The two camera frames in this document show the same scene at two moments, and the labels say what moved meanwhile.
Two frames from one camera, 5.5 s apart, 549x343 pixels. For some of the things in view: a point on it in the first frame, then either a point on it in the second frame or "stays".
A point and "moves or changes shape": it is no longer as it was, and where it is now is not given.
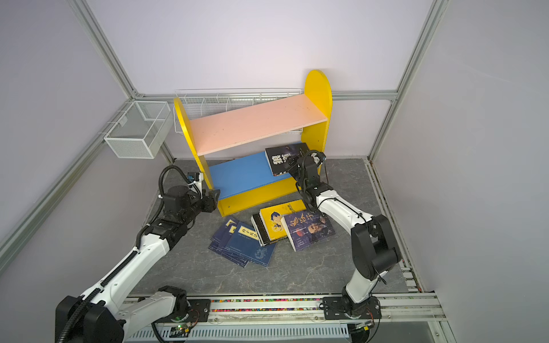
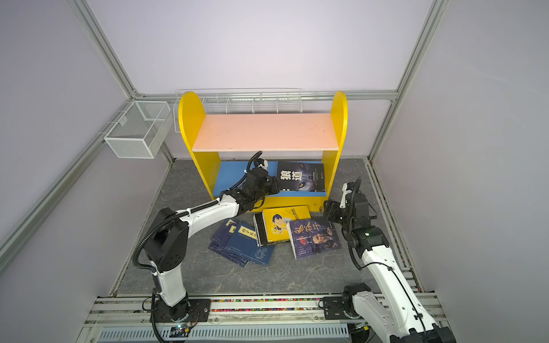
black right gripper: (294, 171) to (332, 210)
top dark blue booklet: (244, 241) stays
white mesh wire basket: (139, 131) stays
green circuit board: (179, 331) stays
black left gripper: (211, 201) to (274, 182)
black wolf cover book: (281, 158) moves or changes shape
